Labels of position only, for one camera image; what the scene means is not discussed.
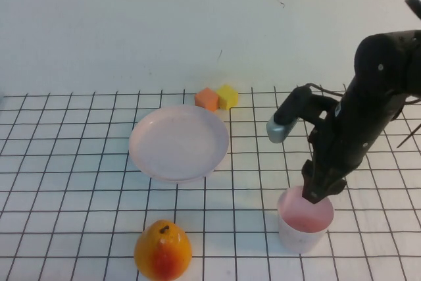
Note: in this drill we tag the pale pink plastic cup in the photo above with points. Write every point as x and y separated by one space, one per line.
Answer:
297 240

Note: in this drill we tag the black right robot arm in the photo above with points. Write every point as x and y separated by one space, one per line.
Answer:
385 60

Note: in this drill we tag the pale pink round plate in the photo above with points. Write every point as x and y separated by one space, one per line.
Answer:
179 146

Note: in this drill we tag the white grid-lined table mat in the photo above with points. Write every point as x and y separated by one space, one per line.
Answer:
82 162

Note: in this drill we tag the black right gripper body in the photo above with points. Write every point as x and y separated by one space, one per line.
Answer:
355 129

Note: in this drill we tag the orange yellow toy pear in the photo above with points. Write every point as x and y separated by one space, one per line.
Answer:
162 254

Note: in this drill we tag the orange foam cube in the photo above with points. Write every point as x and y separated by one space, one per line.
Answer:
206 98

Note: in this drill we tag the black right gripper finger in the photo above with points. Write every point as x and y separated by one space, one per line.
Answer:
335 185
310 185

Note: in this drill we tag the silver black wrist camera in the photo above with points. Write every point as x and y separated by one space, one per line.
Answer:
279 129

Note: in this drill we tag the yellow foam cube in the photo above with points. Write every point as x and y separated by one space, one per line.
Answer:
228 98

